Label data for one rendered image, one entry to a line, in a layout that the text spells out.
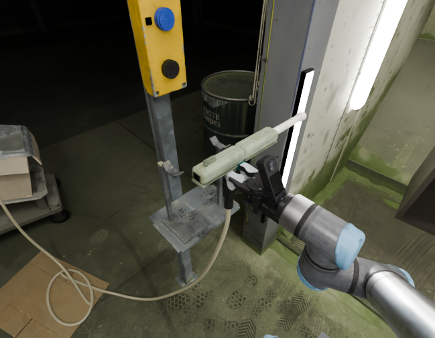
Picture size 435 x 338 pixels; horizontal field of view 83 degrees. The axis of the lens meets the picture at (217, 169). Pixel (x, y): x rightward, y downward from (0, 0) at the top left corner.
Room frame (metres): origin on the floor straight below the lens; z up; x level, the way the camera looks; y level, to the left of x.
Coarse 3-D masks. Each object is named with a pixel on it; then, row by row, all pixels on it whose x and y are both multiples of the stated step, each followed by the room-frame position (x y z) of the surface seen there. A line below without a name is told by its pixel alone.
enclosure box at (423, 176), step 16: (432, 160) 0.95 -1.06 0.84; (416, 176) 1.05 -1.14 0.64; (432, 176) 0.84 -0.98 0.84; (416, 192) 0.86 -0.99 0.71; (432, 192) 1.05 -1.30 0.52; (400, 208) 0.92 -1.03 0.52; (416, 208) 0.95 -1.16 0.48; (432, 208) 0.95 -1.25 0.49; (416, 224) 0.86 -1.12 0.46; (432, 224) 0.85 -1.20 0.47
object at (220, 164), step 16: (304, 112) 0.78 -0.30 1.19; (272, 128) 0.66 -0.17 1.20; (240, 144) 0.57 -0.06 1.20; (256, 144) 0.57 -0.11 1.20; (272, 144) 0.63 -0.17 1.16; (208, 160) 0.47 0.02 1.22; (224, 160) 0.49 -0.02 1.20; (240, 160) 0.52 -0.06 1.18; (208, 176) 0.44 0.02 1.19; (224, 176) 0.49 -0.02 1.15; (224, 192) 0.52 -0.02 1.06
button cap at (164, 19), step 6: (156, 12) 0.69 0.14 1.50; (162, 12) 0.69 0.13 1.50; (168, 12) 0.70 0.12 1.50; (156, 18) 0.68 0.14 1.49; (162, 18) 0.69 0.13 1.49; (168, 18) 0.70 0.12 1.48; (174, 18) 0.71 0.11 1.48; (156, 24) 0.69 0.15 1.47; (162, 24) 0.68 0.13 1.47; (168, 24) 0.70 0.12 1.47; (168, 30) 0.70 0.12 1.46
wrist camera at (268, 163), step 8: (264, 160) 0.44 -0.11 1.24; (272, 160) 0.45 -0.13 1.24; (264, 168) 0.43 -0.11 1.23; (272, 168) 0.44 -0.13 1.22; (264, 176) 0.43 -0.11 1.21; (272, 176) 0.43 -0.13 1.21; (280, 176) 0.44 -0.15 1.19; (264, 184) 0.43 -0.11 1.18; (272, 184) 0.42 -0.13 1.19; (280, 184) 0.43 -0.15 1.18; (272, 192) 0.41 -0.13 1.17; (280, 192) 0.42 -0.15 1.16; (272, 200) 0.41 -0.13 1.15; (280, 200) 0.41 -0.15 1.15
